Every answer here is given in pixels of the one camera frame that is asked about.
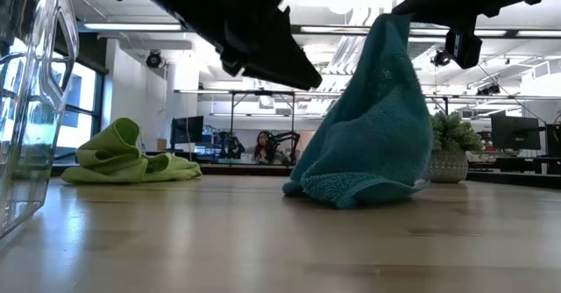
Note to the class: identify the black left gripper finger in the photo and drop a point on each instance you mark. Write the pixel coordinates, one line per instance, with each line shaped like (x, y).
(285, 60)
(232, 62)

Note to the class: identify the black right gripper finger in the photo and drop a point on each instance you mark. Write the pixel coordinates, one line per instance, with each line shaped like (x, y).
(429, 5)

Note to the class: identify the teal microfiber towel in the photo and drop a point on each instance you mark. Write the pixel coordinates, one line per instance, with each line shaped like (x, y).
(377, 144)

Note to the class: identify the lime green microfiber towel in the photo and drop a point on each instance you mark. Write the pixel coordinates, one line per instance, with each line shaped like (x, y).
(114, 161)

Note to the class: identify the black background robot arm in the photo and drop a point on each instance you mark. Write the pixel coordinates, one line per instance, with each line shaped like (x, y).
(289, 134)
(230, 146)

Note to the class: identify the clear plastic basket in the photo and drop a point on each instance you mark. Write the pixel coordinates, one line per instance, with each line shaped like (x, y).
(30, 109)

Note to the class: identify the black computer monitor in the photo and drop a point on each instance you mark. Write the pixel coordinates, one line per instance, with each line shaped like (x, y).
(554, 139)
(187, 130)
(515, 133)

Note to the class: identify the seated person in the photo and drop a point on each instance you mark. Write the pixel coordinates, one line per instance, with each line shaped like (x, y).
(264, 148)

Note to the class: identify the artificial green potted plant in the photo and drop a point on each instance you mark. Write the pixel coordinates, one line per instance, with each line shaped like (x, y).
(451, 152)

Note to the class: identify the large office window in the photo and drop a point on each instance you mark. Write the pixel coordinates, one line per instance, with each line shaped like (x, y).
(83, 109)

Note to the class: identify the black station gantry frame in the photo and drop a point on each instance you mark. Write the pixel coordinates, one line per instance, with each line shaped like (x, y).
(232, 109)

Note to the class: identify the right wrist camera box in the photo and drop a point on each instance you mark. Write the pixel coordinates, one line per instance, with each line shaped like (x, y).
(463, 49)

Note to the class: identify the black aluminium table frame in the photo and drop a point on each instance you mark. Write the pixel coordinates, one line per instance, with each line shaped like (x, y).
(517, 178)

